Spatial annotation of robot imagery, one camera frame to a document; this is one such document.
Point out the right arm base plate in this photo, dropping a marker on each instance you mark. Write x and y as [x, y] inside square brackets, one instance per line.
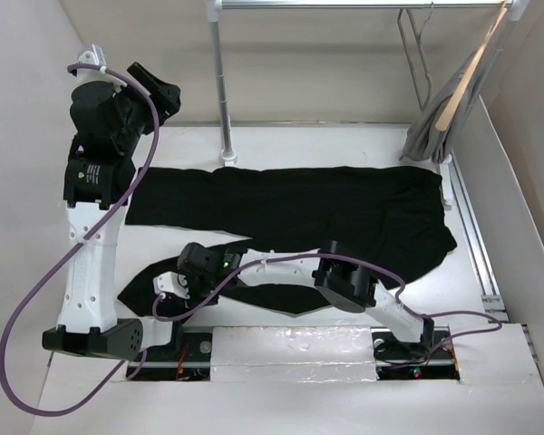
[396, 361]

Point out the silver clothes rack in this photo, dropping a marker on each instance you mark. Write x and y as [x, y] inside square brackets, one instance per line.
[515, 10]

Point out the grey hanging garment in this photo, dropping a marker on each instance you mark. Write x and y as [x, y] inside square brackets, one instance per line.
[423, 141]

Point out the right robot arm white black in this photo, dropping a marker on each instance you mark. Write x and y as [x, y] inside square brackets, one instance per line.
[346, 283]

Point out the black trousers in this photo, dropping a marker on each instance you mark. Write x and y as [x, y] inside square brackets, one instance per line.
[392, 217]

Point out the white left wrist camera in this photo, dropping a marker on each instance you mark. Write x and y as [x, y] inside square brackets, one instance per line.
[91, 55]

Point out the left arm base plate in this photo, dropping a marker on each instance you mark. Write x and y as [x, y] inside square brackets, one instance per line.
[186, 358]

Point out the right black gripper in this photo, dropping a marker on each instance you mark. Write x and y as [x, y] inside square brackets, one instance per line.
[191, 277]

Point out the wooden hanger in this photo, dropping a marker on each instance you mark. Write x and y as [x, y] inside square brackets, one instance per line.
[445, 120]

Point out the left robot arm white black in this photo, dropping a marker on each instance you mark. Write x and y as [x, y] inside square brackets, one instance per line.
[95, 192]

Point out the grey wire hanger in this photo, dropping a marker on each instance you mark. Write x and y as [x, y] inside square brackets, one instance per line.
[407, 15]

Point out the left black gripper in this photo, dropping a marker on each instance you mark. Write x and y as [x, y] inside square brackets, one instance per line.
[164, 95]

